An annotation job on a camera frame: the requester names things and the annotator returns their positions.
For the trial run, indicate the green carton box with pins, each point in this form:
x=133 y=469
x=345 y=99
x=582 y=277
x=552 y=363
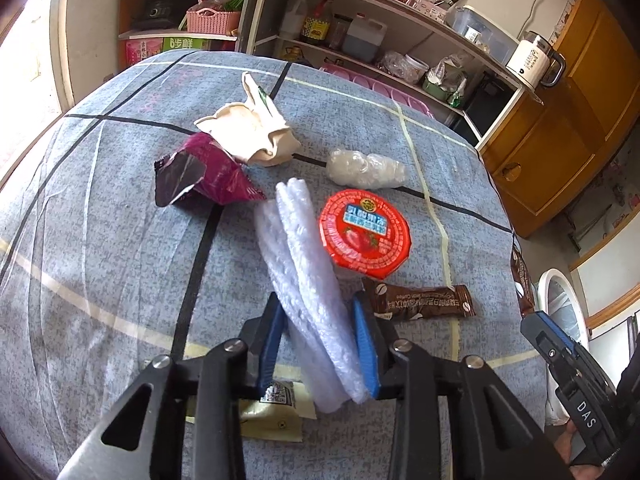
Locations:
x=185 y=43

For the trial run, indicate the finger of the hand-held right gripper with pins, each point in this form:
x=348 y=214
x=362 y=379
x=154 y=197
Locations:
x=542 y=340
x=555 y=327

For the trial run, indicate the white plastic bottle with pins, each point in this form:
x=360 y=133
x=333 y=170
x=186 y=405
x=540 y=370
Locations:
x=294 y=17

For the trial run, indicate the pink carton box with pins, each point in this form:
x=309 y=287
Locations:
x=142 y=51

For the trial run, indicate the white plastic tub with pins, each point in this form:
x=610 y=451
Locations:
x=416 y=67

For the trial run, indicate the beige paper bag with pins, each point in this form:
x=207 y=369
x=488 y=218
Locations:
x=255 y=127

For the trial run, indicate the cream sachet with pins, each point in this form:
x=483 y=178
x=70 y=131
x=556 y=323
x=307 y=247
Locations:
x=280 y=420

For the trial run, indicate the white bubble wrap roll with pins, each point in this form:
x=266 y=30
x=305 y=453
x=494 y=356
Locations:
x=310 y=285

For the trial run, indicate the white electric kettle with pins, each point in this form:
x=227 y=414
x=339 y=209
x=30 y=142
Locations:
x=530 y=57

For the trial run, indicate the red jelly cup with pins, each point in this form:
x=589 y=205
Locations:
x=365 y=232

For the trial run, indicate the white bin with plastic liner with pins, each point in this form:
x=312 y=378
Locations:
x=560 y=300

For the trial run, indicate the wooden cabinet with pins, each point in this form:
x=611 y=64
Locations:
x=575 y=125

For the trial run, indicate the white printed food bag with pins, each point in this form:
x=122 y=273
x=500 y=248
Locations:
x=447 y=72

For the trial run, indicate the clear plastic bag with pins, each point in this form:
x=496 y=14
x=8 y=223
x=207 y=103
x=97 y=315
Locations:
x=395 y=66

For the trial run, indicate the brown coffee sachet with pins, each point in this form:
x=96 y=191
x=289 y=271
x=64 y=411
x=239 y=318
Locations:
x=425 y=302
x=522 y=280

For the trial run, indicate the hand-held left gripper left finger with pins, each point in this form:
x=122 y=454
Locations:
x=267 y=350

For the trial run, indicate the black blender base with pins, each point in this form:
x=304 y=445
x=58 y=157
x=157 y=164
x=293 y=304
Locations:
x=152 y=10

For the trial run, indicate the clear storage box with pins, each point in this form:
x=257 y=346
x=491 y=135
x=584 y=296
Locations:
x=482 y=32

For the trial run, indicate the pink storage box lid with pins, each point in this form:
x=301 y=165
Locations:
x=380 y=90

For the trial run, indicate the purple foil wrapper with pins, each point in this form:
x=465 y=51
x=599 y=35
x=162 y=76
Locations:
x=210 y=175

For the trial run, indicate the large white metal shelf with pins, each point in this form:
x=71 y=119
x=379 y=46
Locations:
x=400 y=20

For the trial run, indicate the plastic jug with dark liquid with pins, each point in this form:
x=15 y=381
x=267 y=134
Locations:
x=364 y=37

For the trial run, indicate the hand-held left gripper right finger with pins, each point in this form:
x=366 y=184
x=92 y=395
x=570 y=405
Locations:
x=367 y=350

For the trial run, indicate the pink woven basket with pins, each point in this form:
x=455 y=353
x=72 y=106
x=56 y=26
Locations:
x=212 y=21

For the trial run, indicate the window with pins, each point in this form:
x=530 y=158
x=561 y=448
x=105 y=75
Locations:
x=25 y=60

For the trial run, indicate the person's right hand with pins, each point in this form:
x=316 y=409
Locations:
x=565 y=440

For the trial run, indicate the wall calendar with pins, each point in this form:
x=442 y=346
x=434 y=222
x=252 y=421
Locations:
x=564 y=17

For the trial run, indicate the yellow label soy bottle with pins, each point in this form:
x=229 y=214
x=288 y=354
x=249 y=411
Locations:
x=319 y=22

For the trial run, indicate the dark spice jar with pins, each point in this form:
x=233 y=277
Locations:
x=341 y=32

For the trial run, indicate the clear plastic wrap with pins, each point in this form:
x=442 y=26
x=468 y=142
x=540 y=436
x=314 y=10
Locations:
x=365 y=167

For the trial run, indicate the pink utensil holder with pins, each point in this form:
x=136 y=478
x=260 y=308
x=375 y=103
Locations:
x=428 y=5

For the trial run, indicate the green bowl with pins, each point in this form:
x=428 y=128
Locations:
x=440 y=92

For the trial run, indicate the yellow oil bottle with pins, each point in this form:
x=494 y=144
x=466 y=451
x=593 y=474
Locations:
x=295 y=54

